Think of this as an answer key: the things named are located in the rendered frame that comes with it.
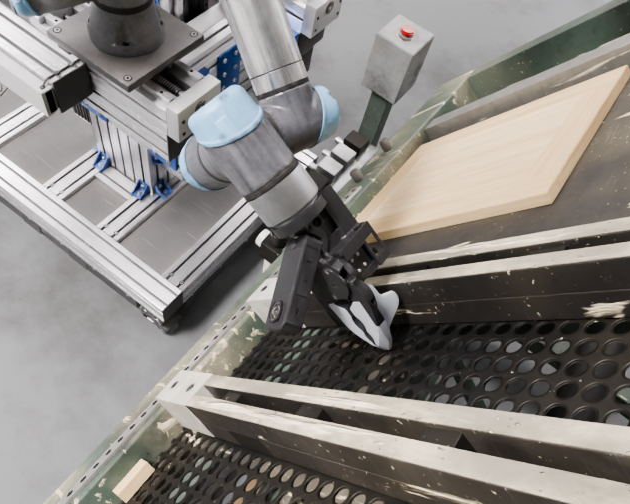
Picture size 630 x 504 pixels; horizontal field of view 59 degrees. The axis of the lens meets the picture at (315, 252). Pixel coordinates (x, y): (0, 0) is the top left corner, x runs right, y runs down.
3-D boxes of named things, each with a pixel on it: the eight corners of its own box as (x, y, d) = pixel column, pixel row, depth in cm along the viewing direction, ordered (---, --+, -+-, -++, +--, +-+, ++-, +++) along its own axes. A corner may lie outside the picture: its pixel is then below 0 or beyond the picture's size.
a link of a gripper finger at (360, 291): (393, 318, 66) (351, 261, 63) (386, 327, 65) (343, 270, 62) (367, 319, 70) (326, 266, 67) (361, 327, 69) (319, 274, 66)
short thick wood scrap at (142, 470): (149, 466, 89) (141, 458, 88) (155, 469, 86) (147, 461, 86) (120, 498, 86) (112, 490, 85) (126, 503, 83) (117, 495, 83)
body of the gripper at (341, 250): (395, 257, 68) (339, 178, 65) (357, 305, 64) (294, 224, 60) (356, 264, 74) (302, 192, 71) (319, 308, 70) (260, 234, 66)
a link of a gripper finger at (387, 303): (424, 321, 70) (384, 266, 68) (400, 356, 67) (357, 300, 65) (407, 322, 73) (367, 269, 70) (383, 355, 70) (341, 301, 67)
